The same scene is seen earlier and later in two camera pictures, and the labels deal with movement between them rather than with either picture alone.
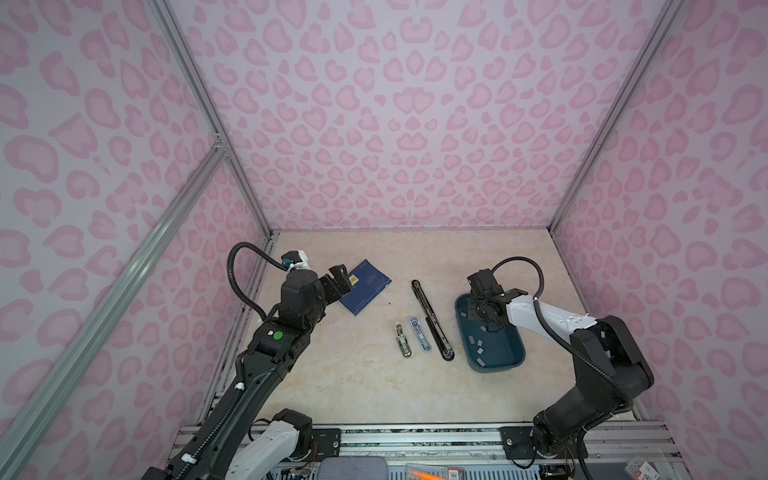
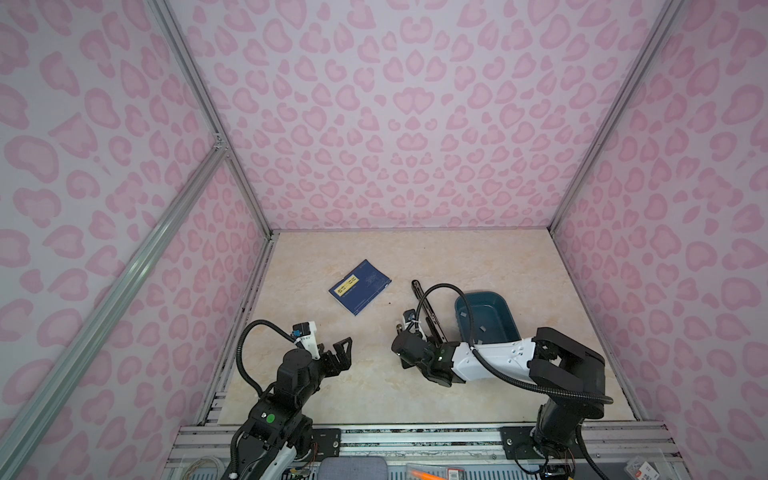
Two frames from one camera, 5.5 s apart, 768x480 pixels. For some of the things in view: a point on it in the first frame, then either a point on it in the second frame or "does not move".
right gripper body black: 476,310 → 405,365
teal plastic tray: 486,350 does not move
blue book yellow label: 366,281 does not move
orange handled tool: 425,475 does not move
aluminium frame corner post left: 205,98 does not move
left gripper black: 341,279 → 334,368
